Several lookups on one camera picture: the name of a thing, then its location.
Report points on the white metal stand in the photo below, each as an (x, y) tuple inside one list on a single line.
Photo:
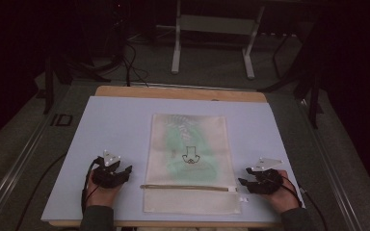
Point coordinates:
[(215, 25)]

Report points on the black tripod stand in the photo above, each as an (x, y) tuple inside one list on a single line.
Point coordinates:
[(61, 69), (305, 80)]

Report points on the green garment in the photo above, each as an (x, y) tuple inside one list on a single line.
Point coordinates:
[(179, 168)]

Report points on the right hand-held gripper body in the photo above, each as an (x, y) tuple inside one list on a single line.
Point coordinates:
[(265, 183)]

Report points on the cream mesh laundry bag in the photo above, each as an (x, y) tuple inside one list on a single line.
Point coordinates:
[(189, 202)]

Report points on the person's right hand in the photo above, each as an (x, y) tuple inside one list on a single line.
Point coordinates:
[(284, 197)]

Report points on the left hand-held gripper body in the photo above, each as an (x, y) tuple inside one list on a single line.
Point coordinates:
[(106, 174)]

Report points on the metal floor rail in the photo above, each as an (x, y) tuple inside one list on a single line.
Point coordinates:
[(334, 166), (16, 166)]

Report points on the small white tag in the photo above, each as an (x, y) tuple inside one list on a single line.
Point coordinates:
[(244, 200)]

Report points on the person's left hand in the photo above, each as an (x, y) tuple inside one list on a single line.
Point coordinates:
[(102, 194)]

